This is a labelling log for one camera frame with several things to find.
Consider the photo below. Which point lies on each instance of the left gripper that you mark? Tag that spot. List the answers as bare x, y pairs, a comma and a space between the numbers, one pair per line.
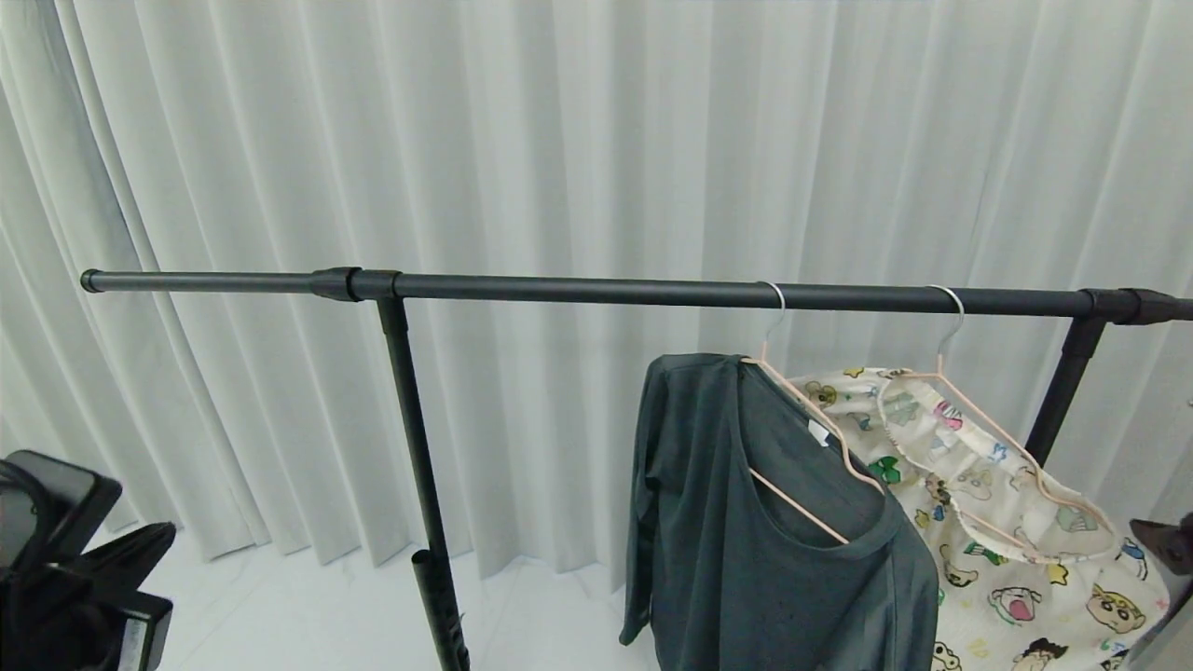
93, 624

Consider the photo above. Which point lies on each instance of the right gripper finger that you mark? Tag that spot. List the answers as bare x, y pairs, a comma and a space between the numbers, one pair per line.
1165, 545

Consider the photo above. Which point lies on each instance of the cream printed garment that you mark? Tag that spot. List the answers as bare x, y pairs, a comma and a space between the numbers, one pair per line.
1025, 578

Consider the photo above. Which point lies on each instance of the pink clothes hanger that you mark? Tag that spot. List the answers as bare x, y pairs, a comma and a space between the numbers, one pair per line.
802, 508
979, 417

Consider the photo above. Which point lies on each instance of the dark grey long-sleeved shirt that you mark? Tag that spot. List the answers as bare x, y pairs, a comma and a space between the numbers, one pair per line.
746, 578

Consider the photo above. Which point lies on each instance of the black clothes rack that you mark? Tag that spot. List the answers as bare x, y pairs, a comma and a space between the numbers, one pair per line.
652, 292

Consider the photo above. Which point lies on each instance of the white curtain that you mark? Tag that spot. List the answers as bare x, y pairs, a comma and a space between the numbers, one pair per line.
559, 140

